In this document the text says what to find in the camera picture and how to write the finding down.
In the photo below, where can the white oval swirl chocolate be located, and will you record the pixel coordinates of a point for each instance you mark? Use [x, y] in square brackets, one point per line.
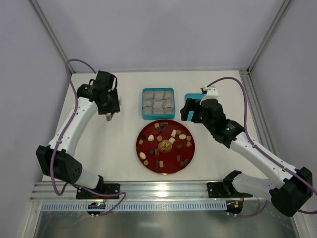
[142, 155]

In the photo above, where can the white heart chocolate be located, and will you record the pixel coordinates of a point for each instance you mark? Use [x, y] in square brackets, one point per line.
[151, 137]

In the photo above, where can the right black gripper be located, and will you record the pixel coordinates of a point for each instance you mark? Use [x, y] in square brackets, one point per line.
[197, 110]

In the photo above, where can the slotted cable duct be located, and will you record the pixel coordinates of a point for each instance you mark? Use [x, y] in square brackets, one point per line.
[135, 206]

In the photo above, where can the teal tin lid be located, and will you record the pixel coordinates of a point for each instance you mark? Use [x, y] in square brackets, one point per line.
[188, 105]

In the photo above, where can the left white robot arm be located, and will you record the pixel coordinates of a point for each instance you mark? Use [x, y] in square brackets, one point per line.
[57, 158]

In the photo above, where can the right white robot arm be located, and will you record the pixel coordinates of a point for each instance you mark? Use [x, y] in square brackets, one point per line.
[286, 187]

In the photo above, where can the aluminium front rail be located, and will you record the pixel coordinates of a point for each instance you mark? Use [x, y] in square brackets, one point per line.
[43, 191]

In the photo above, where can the red round lacquer plate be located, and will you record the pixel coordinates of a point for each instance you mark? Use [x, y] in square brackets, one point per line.
[176, 156]

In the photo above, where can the silver metal tongs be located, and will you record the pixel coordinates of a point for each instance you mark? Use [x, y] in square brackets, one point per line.
[109, 116]

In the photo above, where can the teal square tin box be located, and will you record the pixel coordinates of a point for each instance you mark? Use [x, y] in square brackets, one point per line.
[158, 103]

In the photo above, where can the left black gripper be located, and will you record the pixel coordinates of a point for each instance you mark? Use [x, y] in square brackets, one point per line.
[110, 108]

